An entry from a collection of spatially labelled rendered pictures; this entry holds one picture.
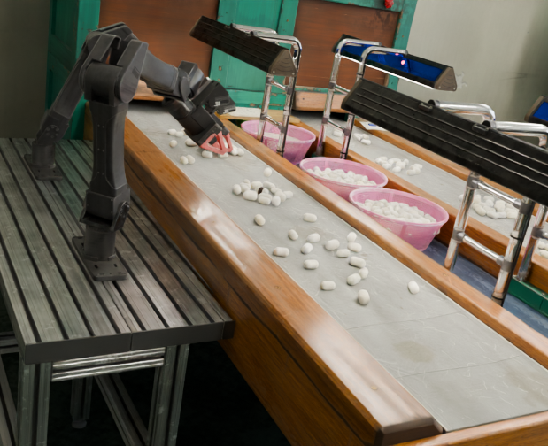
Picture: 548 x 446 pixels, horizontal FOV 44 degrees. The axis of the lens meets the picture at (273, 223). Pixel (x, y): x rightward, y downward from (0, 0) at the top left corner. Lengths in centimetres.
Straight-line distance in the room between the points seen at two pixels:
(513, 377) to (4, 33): 253
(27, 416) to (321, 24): 197
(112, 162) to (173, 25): 121
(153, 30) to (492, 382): 177
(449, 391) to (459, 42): 336
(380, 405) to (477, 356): 31
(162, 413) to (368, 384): 49
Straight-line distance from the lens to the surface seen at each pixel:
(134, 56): 135
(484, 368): 122
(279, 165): 202
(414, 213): 189
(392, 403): 101
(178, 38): 255
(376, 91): 146
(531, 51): 477
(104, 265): 145
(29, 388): 125
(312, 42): 278
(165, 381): 133
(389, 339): 122
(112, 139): 137
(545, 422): 115
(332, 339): 112
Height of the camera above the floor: 131
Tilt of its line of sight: 20 degrees down
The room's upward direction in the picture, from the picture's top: 10 degrees clockwise
